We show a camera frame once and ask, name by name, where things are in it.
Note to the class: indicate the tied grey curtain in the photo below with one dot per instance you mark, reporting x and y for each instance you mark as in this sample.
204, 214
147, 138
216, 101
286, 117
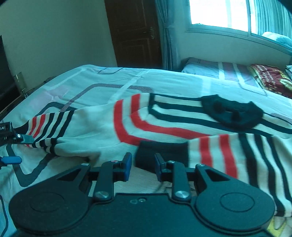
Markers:
170, 34

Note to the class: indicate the folded cloth on windowsill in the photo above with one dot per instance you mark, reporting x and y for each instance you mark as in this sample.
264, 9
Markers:
276, 37

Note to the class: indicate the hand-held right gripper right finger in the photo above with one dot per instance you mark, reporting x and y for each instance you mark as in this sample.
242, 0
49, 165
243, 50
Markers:
159, 168

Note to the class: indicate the white patterned bed sheet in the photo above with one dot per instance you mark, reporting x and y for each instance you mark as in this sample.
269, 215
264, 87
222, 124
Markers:
159, 79

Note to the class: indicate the brown wooden door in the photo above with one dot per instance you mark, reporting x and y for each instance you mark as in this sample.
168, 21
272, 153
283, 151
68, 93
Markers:
134, 29

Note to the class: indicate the pleated grey curtain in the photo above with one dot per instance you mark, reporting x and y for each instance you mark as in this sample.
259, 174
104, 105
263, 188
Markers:
267, 16

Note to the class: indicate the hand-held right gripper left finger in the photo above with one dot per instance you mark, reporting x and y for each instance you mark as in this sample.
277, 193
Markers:
127, 167

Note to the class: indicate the striped pillow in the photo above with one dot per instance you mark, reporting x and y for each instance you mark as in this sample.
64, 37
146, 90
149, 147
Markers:
205, 68

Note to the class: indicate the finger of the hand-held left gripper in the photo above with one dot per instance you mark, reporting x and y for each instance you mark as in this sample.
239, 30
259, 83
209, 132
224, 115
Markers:
27, 138
11, 160

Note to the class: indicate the red patterned pillow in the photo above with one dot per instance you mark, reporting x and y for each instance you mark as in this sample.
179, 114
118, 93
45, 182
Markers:
271, 79

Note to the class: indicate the striped knit sweater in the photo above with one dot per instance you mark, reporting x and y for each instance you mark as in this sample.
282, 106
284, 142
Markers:
95, 127

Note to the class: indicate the window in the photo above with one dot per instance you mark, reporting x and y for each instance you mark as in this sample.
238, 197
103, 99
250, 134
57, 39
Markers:
216, 11

